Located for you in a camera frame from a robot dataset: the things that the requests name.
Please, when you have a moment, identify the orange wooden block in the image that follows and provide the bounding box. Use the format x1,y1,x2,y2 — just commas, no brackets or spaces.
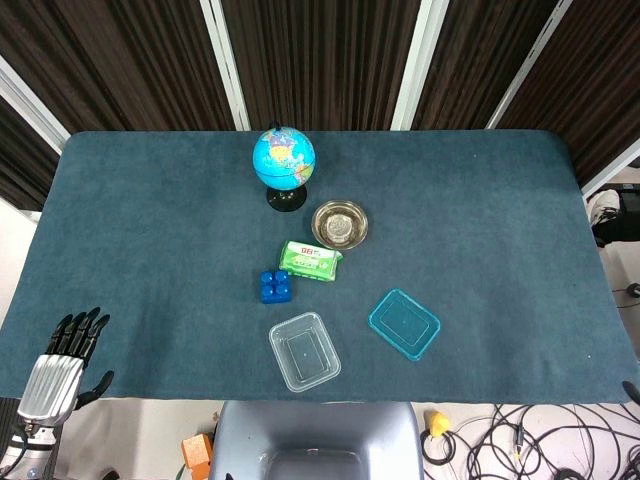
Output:
180,433,214,479

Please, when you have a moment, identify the yellow plug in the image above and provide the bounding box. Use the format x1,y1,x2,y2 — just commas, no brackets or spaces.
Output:
428,410,451,439

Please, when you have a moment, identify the teal plastic lid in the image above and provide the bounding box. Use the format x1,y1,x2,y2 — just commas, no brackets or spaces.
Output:
367,287,442,362

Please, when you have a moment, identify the white partition post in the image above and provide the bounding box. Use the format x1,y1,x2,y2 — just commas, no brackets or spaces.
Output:
0,54,71,151
581,147,640,201
198,0,251,132
485,0,575,130
389,0,450,132

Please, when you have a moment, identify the clear glass dish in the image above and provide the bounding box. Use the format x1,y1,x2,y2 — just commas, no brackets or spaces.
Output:
323,212,354,240

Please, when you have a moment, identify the green wet wipes pack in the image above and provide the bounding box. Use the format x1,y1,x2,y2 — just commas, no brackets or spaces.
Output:
277,239,345,285

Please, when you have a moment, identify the blue globe on black stand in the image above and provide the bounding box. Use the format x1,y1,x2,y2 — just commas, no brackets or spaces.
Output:
252,121,317,213

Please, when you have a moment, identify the blue toy building block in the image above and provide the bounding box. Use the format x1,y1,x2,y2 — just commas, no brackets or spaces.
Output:
258,269,294,305

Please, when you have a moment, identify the glass bowl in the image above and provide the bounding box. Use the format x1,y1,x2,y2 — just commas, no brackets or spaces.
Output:
311,199,370,250

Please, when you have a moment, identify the clear plastic container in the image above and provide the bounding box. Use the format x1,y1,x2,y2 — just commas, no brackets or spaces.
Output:
268,311,343,394

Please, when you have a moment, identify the black and white equipment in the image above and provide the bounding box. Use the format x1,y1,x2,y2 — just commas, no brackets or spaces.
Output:
587,182,640,247

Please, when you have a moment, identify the teal table cloth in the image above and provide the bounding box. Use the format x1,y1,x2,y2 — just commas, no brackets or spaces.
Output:
0,129,640,405

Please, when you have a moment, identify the black floor cable tangle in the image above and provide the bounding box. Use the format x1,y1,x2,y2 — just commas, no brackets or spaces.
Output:
419,402,640,480

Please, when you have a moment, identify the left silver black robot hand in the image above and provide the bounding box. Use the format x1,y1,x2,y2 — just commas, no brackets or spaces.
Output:
17,306,115,427

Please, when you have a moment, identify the grey robot torso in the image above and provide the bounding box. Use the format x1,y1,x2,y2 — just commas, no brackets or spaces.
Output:
208,399,425,480

